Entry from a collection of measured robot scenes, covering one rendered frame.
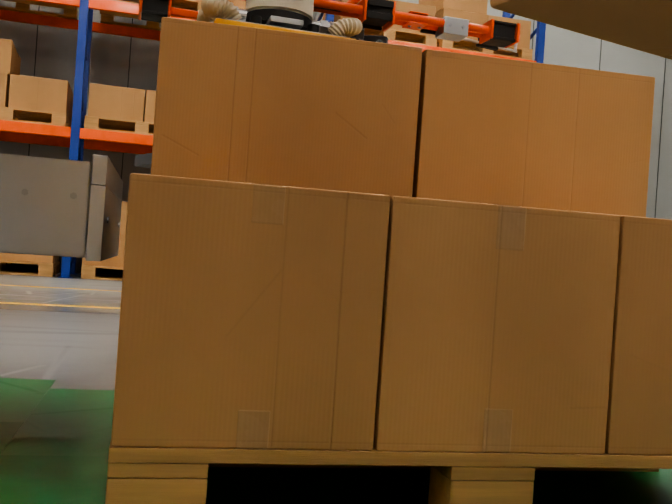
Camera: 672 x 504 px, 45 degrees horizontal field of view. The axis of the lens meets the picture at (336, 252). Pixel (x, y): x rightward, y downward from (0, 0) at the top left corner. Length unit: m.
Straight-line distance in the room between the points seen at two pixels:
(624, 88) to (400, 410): 1.16
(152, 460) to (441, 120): 1.08
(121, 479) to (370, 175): 0.95
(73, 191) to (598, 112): 1.25
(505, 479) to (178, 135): 1.01
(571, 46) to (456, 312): 11.27
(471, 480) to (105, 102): 8.19
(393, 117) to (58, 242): 0.80
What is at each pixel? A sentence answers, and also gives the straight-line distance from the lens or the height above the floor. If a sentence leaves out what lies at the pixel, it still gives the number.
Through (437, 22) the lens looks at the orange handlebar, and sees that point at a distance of 2.20.
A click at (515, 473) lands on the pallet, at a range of 1.38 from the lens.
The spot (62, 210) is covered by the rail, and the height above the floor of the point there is 0.49.
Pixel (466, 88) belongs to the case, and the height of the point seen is 0.86.
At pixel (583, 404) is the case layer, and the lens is 1.42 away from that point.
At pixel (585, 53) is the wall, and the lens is 12.58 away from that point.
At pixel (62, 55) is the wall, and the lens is 10.69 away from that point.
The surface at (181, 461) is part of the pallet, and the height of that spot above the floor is 0.13.
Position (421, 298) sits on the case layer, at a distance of 1.28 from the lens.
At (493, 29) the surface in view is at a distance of 2.25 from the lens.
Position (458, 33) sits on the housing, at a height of 1.05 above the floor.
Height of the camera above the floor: 0.45
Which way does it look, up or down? level
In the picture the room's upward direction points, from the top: 4 degrees clockwise
